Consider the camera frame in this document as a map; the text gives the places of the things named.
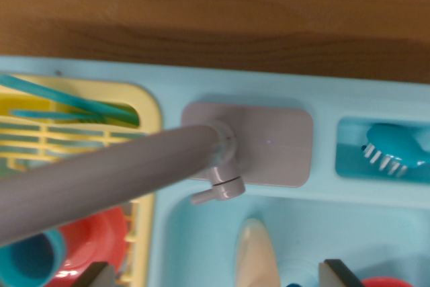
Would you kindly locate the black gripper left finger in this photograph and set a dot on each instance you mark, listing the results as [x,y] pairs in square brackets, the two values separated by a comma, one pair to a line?
[97,275]

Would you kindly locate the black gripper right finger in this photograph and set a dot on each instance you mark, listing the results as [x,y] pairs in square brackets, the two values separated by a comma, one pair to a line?
[339,275]

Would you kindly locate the cream toy detergent bottle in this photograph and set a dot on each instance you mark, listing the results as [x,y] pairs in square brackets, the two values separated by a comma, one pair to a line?
[257,256]

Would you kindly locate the light blue toy sink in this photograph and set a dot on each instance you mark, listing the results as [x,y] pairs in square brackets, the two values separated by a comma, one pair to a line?
[208,233]

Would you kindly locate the red toy plate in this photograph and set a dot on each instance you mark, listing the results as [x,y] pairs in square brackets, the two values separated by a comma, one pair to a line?
[97,236]

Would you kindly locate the red toy cup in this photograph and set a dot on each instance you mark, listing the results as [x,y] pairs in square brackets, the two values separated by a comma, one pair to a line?
[386,283]

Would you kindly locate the teal toy cup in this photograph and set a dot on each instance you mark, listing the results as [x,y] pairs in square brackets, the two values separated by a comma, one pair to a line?
[30,260]

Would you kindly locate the grey toy faucet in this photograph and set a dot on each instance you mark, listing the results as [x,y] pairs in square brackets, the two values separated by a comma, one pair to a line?
[100,172]

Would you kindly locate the teal dish brush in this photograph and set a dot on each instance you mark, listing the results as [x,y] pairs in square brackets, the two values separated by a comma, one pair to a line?
[393,142]

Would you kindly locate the teal toy fork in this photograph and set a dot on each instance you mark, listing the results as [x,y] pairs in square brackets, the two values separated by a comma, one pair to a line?
[50,114]

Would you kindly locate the yellow dish rack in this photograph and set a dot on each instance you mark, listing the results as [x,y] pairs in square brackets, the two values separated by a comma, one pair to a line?
[148,109]

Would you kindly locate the teal toy knife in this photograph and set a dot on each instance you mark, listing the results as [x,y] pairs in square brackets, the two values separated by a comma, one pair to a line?
[67,97]

